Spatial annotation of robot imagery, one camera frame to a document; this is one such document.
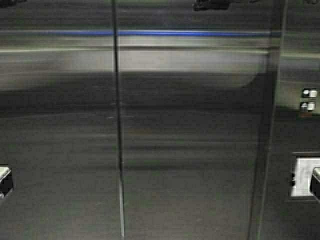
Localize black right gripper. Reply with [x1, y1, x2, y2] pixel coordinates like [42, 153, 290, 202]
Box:
[192, 0, 230, 11]

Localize robot base right corner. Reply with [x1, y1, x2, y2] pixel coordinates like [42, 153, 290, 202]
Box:
[309, 167, 320, 201]

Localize robot base left corner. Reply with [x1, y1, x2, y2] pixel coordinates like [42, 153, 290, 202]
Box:
[0, 165, 14, 200]

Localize alarm button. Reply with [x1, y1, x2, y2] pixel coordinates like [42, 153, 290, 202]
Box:
[299, 101, 316, 112]

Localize steel elevator door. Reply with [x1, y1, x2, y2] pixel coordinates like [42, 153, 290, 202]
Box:
[0, 0, 275, 240]

